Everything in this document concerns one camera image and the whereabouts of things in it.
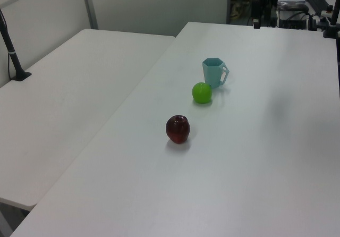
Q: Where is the light blue hexagonal mug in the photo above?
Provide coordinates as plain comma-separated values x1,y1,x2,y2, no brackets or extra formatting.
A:
201,57,231,89

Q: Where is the dark red apple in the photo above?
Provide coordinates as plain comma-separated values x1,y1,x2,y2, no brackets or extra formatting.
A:
165,115,191,145

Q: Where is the green apple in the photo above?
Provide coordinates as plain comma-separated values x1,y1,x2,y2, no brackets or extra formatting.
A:
192,82,213,105

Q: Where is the dark equipment rack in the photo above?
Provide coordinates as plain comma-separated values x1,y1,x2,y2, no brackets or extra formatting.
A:
261,0,280,28

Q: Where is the black electronics box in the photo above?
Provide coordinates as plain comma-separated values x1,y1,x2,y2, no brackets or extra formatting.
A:
278,18,307,30

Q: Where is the black pole with base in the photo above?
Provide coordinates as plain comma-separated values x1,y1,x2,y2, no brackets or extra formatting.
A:
0,8,32,82

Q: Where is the black flat bag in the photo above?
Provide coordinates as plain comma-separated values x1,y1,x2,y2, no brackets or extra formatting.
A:
277,1,309,12

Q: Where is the black keyboard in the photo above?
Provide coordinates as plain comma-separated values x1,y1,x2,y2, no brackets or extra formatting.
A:
305,0,330,15

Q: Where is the grey partition post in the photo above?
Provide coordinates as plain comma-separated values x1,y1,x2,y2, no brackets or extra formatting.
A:
80,0,99,30

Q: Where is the black upright camera mount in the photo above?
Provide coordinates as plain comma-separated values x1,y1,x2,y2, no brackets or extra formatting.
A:
251,0,261,30

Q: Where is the black clamp bracket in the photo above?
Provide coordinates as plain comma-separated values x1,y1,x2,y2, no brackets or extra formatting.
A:
308,13,329,32

